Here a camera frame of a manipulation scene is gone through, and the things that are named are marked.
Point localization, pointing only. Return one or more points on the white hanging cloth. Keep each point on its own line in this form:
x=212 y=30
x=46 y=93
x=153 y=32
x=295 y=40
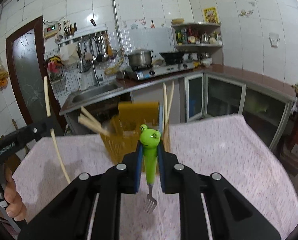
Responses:
x=69 y=53

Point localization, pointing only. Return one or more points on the grey wall pipe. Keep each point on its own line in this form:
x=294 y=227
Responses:
x=114 y=5

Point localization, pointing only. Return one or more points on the yellow wall calendar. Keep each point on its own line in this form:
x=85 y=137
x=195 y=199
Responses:
x=210 y=15

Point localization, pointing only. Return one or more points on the steel gas stove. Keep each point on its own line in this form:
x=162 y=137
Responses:
x=161 y=71

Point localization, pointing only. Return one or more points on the row of condiment bottles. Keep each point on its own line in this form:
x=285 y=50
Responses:
x=184 y=36

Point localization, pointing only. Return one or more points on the wooden stick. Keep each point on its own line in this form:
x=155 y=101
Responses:
x=15 y=125

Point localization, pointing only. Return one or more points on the kitchen counter with cabinets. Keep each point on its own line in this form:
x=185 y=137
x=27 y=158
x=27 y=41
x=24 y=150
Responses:
x=226 y=97

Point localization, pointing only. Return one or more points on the steel cups with utensils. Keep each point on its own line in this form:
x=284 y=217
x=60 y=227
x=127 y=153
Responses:
x=69 y=30

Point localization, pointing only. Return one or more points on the white wall socket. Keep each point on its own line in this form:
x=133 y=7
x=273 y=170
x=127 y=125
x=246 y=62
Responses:
x=274 y=41

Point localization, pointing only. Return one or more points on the steel cooking pot with lid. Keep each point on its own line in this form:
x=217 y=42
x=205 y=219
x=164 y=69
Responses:
x=139 y=58

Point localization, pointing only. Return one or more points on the beige switch box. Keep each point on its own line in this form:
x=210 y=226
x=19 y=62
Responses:
x=51 y=30

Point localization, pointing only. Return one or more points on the person's left hand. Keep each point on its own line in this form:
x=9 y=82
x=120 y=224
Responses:
x=13 y=197

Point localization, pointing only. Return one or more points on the black wok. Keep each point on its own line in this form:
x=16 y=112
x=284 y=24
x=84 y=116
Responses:
x=174 y=56

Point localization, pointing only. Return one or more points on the white soap bottle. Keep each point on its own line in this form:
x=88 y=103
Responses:
x=80 y=82

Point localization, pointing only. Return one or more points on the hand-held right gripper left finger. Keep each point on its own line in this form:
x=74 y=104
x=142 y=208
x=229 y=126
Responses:
x=138 y=165

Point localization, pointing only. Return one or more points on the row of hanging kitchen utensils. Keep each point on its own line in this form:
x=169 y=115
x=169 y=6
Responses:
x=99 y=52

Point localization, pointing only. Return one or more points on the yellow slotted utensil holder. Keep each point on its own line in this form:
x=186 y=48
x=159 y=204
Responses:
x=136 y=112

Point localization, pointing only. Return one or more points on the stack of bowls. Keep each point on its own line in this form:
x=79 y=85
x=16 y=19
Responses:
x=206 y=61

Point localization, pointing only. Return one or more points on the hanging orange plastic bag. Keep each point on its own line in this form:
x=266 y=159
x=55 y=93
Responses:
x=0 y=77

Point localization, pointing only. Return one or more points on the pink floral tablecloth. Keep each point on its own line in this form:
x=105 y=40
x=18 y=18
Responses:
x=226 y=160

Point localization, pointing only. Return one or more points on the steel kitchen sink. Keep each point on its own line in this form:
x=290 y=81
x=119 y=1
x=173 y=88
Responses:
x=94 y=92

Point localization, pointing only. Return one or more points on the chrome faucet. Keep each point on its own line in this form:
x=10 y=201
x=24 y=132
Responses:
x=95 y=72

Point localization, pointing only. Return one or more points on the brown frosted glass door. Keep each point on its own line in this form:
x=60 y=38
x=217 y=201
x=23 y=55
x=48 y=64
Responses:
x=26 y=67

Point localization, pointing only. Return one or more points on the steel wall rack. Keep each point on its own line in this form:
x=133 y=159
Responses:
x=84 y=33

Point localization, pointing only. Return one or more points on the grey corner shelf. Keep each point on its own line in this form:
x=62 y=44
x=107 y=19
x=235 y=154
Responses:
x=199 y=45

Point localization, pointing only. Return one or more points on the wall tile stickers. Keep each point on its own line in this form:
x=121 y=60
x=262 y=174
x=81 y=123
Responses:
x=243 y=12

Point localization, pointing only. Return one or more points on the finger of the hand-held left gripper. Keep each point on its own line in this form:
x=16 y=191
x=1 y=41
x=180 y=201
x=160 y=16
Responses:
x=35 y=131

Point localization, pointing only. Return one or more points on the small metal pot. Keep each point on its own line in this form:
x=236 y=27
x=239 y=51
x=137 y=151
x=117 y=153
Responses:
x=121 y=75

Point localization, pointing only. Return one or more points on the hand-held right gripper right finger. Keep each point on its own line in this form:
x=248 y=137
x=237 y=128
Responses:
x=162 y=170

